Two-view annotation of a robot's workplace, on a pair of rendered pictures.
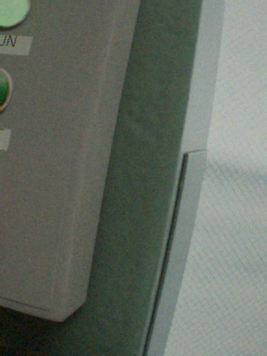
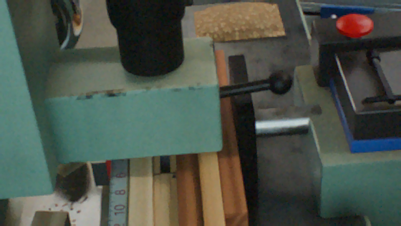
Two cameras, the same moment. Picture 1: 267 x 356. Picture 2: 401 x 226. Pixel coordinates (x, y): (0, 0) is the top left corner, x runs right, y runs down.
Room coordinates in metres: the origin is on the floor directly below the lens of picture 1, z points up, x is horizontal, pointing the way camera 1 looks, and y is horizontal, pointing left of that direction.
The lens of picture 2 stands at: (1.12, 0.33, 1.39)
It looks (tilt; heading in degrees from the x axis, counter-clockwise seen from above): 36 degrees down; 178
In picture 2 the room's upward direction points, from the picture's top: 8 degrees counter-clockwise
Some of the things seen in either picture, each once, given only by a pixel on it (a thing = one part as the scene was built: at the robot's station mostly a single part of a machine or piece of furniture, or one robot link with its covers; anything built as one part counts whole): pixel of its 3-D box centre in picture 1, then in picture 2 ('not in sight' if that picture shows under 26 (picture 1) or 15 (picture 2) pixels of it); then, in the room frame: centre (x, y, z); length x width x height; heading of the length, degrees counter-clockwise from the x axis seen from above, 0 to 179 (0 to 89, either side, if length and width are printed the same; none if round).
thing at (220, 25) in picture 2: not in sight; (237, 16); (0.35, 0.49, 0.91); 0.10 x 0.07 x 0.02; 83
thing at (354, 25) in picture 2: not in sight; (354, 25); (0.58, 0.54, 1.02); 0.03 x 0.03 x 0.01
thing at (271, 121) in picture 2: not in sight; (276, 121); (0.60, 0.47, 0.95); 0.09 x 0.07 x 0.09; 173
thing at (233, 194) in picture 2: not in sight; (224, 142); (0.59, 0.42, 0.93); 0.23 x 0.02 x 0.05; 173
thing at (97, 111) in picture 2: not in sight; (134, 105); (0.61, 0.35, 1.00); 0.14 x 0.07 x 0.09; 83
